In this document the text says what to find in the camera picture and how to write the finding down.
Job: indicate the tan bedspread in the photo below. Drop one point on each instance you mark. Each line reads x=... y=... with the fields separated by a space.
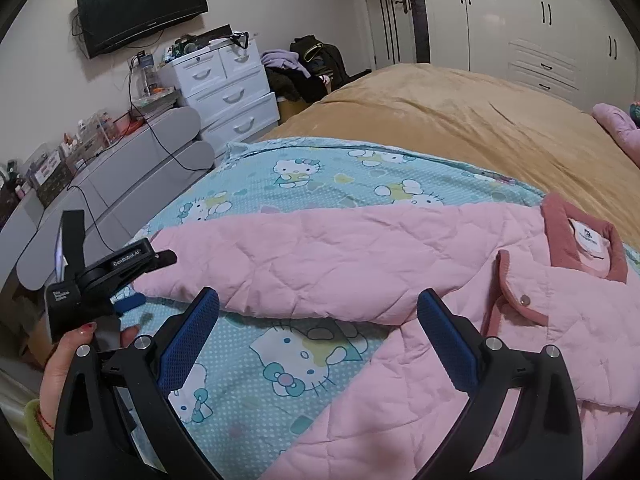
x=450 y=120

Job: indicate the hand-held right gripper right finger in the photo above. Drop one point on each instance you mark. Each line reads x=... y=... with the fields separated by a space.
x=447 y=340

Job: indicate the black wall television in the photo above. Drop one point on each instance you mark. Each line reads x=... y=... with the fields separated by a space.
x=140 y=5

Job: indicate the teal patterned cloth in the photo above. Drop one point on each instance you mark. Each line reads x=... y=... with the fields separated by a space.
x=635 y=110

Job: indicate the white door with dark frame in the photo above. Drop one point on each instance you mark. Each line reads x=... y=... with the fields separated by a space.
x=395 y=25

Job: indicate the pink quilted jacket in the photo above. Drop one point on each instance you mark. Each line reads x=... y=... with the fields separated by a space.
x=380 y=240

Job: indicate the person's left hand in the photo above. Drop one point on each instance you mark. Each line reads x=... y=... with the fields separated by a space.
x=57 y=375

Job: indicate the row of bottles and boxes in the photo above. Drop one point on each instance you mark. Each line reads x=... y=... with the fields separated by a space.
x=75 y=150

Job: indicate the white plastic drawer chest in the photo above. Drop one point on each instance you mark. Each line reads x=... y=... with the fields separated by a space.
x=230 y=95

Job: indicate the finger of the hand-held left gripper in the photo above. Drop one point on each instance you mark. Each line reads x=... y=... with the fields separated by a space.
x=162 y=260
x=130 y=304

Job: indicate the dark clothes pile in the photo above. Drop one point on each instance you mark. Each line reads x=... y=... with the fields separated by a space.
x=295 y=85

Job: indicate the cardboard box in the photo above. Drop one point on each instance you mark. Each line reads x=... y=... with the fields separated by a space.
x=292 y=109

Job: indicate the blue cartoon cat printed blanket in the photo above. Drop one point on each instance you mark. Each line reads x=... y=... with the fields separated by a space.
x=300 y=180

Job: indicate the white wardrobe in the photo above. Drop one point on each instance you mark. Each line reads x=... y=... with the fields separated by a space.
x=525 y=25

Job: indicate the pink quilt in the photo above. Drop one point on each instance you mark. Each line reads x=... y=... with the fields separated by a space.
x=617 y=125

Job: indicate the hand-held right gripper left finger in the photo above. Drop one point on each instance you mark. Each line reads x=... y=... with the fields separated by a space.
x=187 y=345

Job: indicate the grey low cabinet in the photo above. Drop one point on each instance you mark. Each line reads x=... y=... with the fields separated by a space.
x=125 y=180

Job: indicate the clutter of toiletries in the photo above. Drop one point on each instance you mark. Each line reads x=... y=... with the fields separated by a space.
x=200 y=42

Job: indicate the purple cloth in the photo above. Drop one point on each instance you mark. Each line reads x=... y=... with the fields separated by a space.
x=280 y=60

